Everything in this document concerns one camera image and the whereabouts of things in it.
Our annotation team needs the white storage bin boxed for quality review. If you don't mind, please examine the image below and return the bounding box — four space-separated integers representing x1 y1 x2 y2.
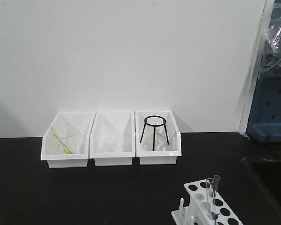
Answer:
41 112 96 168
89 111 136 166
135 110 182 165

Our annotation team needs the black lab sink basin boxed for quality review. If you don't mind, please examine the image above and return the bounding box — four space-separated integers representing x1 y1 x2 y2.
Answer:
241 157 281 219

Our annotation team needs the white test tube rack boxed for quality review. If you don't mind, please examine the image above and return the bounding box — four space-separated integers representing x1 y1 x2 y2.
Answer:
171 179 242 225

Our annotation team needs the clear glass beaker left bin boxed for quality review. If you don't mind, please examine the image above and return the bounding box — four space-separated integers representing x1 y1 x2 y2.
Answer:
56 126 76 154

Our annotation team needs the left white storage bin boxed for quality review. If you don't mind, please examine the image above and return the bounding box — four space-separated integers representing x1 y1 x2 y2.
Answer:
41 112 96 168

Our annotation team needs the middle white storage bin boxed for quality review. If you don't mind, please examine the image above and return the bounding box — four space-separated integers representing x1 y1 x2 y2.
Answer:
89 111 136 166

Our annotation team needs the small clear glass beaker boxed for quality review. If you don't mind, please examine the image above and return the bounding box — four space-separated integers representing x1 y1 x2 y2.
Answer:
103 137 117 152

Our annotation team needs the clear glass flask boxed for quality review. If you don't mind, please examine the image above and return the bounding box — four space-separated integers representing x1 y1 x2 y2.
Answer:
143 126 167 151

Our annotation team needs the grey blue pegboard drying rack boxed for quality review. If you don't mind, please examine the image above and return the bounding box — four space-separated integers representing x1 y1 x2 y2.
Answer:
246 0 281 143

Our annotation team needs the black wire tripod stand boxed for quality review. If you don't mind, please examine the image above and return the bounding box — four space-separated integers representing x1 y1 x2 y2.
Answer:
140 115 170 151

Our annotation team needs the clear plastic bag of tubes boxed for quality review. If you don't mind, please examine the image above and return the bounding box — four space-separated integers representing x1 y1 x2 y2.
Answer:
258 16 281 80

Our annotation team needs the clear glass test tube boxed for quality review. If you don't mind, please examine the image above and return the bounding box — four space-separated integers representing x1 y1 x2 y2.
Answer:
213 175 221 196
206 178 217 225

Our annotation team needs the right white storage bin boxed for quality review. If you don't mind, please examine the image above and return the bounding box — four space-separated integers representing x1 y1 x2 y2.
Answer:
135 110 182 165

